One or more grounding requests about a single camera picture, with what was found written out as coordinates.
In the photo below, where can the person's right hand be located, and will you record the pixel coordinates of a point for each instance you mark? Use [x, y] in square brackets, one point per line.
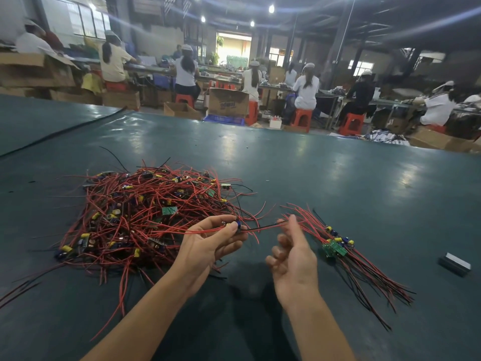
[294, 267]

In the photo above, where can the person's left hand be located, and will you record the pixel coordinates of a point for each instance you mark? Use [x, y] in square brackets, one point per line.
[203, 252]

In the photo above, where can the person's left forearm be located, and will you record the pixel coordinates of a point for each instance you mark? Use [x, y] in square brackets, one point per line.
[139, 319]

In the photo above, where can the dark green table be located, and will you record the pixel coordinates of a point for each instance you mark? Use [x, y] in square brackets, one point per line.
[391, 191]

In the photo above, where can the blue plastic crate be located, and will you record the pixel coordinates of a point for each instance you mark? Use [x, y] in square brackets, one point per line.
[224, 119]

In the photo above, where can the red plastic stool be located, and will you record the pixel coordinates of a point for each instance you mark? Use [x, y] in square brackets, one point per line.
[116, 86]
[252, 112]
[436, 128]
[184, 100]
[352, 124]
[303, 118]

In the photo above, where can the heap of black white items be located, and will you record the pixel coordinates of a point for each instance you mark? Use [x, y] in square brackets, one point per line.
[387, 137]

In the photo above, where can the small black grey block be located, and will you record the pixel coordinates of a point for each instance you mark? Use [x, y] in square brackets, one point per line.
[455, 264]

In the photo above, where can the yellow sack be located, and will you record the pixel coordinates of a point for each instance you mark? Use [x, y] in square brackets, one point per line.
[92, 82]

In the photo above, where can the large open cardboard box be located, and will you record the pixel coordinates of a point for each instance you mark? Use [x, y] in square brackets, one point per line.
[34, 70]

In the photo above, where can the grid window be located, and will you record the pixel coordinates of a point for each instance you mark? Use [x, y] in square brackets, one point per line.
[86, 20]

